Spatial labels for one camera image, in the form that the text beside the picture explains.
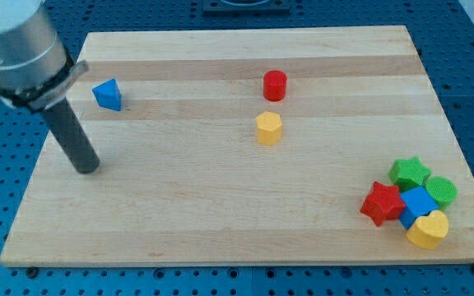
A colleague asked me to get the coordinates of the blue triangle block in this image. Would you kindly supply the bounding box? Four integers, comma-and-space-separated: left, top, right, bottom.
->
92, 79, 122, 111

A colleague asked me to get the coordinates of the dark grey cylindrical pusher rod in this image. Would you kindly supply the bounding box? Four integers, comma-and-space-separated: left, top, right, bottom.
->
41, 98, 100, 174

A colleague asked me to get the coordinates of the green cylinder block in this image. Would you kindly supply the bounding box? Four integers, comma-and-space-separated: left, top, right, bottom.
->
425, 177, 458, 210

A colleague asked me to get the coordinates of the yellow hexagon block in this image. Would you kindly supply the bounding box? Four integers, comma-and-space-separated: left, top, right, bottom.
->
256, 111, 283, 146

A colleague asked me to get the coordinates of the green star block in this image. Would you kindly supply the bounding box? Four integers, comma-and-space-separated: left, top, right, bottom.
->
388, 156, 432, 192

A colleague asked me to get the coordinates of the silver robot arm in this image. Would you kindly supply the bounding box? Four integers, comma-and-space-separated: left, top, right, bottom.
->
0, 0, 100, 173

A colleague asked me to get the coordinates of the red cylinder block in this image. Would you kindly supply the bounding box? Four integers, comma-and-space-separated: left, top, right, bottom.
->
263, 70, 287, 102

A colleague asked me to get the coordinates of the wooden board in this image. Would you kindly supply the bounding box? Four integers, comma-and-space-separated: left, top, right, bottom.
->
0, 25, 474, 267

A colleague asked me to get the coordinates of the yellow heart block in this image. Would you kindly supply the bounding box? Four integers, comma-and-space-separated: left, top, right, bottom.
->
406, 210, 449, 250

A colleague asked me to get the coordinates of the blue cube block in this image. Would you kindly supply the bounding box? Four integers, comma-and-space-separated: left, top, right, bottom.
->
399, 186, 439, 229

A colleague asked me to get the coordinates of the red star block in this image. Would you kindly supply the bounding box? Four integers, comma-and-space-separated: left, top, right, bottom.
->
360, 182, 406, 227

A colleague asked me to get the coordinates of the black mounting plate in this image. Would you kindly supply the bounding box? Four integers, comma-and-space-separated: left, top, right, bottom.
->
201, 0, 291, 13

